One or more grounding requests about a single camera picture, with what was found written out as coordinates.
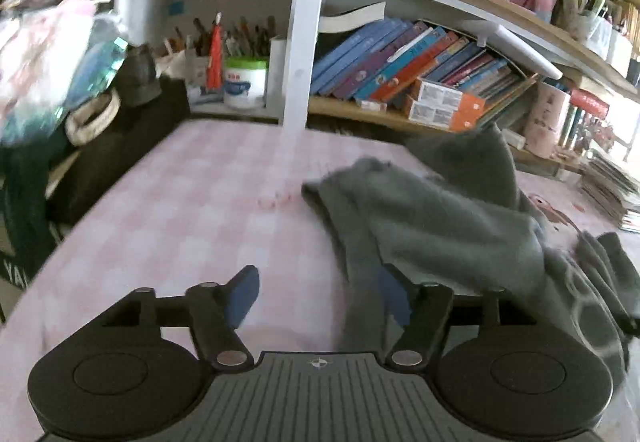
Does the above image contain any grey fleece garment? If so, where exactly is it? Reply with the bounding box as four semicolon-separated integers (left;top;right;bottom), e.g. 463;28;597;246
302;127;639;384

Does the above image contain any pink cartoon desk mat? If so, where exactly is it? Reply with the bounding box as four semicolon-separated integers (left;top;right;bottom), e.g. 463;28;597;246
0;118;640;442

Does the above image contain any white power adapter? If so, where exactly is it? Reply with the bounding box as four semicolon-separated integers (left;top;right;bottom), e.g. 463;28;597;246
501;129;526;150

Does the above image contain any orange white medicine box lower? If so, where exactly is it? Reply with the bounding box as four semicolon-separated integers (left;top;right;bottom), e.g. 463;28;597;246
402;94;485;132

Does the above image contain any orange white medicine box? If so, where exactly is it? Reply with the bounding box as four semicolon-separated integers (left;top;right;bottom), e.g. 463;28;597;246
410;79;485;116
402;94;485;132

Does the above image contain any orange white medicine box upper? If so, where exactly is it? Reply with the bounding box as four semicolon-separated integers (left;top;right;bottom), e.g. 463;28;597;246
410;79;485;116

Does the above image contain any stack of paper booklets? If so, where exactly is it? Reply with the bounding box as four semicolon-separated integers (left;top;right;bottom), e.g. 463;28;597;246
579;151;639;234

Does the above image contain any white jar green lid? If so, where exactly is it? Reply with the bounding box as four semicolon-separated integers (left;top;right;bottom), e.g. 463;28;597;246
224;56;268;110

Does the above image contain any red tassel pendant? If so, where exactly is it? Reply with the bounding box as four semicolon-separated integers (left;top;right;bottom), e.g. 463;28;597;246
206;12;224;90

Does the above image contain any pink cartoon cylinder tin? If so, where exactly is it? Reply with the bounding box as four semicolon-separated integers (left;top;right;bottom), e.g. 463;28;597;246
524;82;570;159

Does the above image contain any dark round pot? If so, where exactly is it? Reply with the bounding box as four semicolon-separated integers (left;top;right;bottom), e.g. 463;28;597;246
113;44;162;108

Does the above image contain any white bar desk lamp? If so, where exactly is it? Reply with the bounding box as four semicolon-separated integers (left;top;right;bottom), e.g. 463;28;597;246
460;19;563;80

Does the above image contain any white wooden bookshelf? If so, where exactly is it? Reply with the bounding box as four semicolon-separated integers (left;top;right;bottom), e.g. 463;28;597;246
39;0;640;178

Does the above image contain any pink wrapped flower bouquet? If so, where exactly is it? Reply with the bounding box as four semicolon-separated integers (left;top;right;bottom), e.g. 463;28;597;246
1;0;128;147

